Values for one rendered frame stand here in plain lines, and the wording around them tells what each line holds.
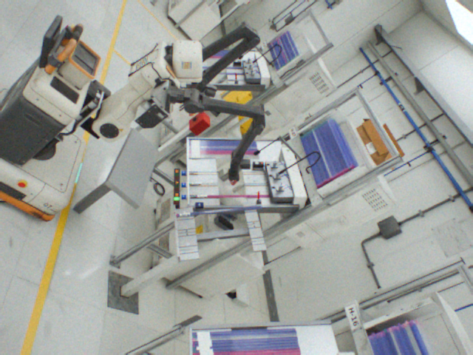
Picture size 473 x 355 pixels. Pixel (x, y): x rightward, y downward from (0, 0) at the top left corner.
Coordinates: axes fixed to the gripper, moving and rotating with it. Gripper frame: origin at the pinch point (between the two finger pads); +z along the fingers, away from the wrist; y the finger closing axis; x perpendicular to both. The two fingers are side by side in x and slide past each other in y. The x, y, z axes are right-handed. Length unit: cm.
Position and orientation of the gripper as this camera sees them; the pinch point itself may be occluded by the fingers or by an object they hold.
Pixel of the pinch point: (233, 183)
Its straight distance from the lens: 260.9
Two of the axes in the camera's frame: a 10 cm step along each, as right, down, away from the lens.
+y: -0.8, -7.0, 7.1
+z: -0.6, 7.2, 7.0
